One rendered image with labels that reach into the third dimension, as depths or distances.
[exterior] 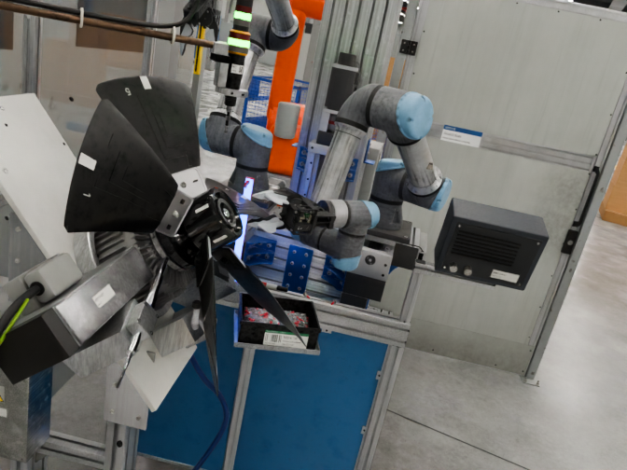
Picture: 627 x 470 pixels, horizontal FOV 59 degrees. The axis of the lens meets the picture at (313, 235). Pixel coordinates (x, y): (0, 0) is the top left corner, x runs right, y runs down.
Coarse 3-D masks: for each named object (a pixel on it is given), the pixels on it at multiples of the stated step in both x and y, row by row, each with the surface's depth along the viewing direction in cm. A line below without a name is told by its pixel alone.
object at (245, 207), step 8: (208, 184) 145; (216, 184) 148; (232, 192) 148; (232, 200) 138; (240, 200) 142; (248, 200) 148; (240, 208) 134; (248, 208) 139; (256, 208) 144; (264, 216) 141
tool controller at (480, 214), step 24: (456, 216) 149; (480, 216) 150; (504, 216) 153; (528, 216) 155; (456, 240) 152; (480, 240) 151; (504, 240) 150; (528, 240) 148; (456, 264) 156; (480, 264) 155; (504, 264) 153; (528, 264) 152
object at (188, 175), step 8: (192, 168) 119; (176, 176) 118; (184, 176) 118; (192, 176) 119; (200, 176) 120; (192, 184) 119; (200, 184) 119; (184, 192) 118; (192, 192) 118; (200, 192) 119
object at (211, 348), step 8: (208, 272) 107; (208, 280) 106; (200, 288) 112; (208, 288) 105; (200, 296) 111; (208, 296) 105; (208, 304) 92; (208, 312) 90; (208, 320) 89; (208, 328) 89; (208, 336) 88; (208, 344) 88; (208, 352) 105; (216, 376) 94; (216, 384) 97; (216, 392) 101
